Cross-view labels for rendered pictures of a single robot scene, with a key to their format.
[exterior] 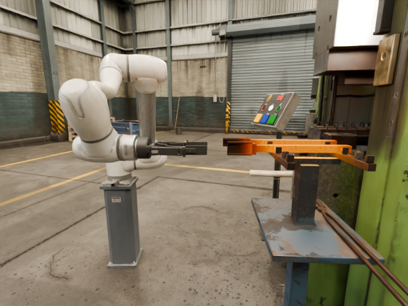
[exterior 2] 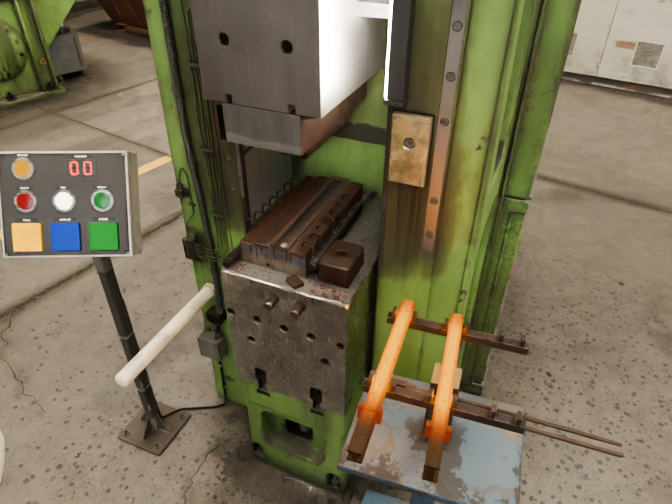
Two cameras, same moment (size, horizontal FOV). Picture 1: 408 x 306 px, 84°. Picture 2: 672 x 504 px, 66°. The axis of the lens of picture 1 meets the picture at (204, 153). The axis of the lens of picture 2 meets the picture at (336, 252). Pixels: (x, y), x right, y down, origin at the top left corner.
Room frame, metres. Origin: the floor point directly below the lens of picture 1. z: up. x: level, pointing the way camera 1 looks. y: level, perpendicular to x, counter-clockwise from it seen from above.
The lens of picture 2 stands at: (0.78, 0.43, 1.78)
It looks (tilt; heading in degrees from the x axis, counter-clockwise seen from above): 36 degrees down; 285
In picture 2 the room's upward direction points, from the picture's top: straight up
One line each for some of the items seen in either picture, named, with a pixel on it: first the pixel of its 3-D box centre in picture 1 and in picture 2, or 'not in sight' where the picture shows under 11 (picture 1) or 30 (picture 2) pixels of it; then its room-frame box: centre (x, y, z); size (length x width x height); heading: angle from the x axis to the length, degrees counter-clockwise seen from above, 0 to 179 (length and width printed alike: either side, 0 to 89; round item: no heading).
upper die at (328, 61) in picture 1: (364, 62); (302, 100); (1.21, -0.81, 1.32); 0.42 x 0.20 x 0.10; 82
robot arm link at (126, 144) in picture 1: (130, 147); not in sight; (0.76, 0.25, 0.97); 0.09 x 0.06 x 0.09; 178
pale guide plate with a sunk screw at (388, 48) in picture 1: (385, 61); (409, 150); (0.91, -0.68, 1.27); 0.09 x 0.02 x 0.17; 172
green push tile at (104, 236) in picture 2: (272, 119); (104, 236); (1.68, -0.50, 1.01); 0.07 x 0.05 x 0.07; 17
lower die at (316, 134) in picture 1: (354, 134); (306, 218); (1.21, -0.81, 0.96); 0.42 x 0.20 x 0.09; 82
